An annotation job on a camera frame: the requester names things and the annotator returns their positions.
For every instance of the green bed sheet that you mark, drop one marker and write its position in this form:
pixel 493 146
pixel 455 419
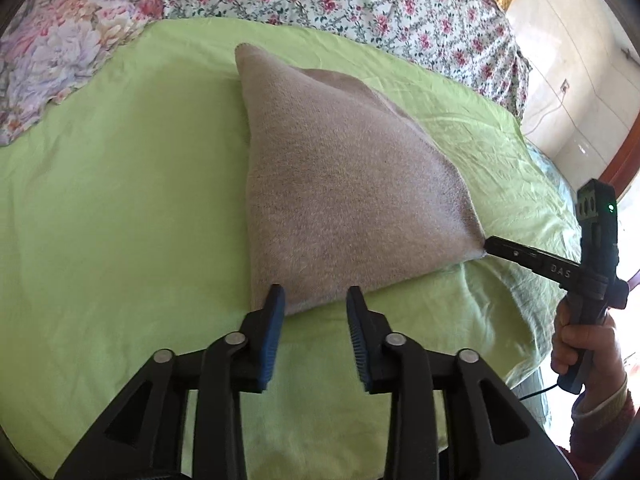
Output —
pixel 115 210

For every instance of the wall outlet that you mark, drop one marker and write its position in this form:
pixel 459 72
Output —
pixel 564 85

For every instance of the beige knit sweater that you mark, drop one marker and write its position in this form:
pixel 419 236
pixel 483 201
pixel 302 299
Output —
pixel 345 200

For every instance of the rose print floral quilt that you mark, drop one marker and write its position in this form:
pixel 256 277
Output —
pixel 350 5

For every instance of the light blue sheet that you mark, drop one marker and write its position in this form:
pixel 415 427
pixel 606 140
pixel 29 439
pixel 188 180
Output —
pixel 552 175

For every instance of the person's right forearm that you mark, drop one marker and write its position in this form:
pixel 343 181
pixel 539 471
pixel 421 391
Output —
pixel 597 440

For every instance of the person's right hand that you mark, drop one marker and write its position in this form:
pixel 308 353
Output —
pixel 600 355

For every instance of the pastel floral pillow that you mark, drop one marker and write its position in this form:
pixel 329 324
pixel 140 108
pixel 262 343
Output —
pixel 55 60

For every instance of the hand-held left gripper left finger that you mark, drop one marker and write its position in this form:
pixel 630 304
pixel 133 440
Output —
pixel 267 340

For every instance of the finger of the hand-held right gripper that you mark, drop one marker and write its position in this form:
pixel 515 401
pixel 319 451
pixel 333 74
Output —
pixel 530 256

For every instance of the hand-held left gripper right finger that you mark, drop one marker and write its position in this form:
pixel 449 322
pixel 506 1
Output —
pixel 360 340

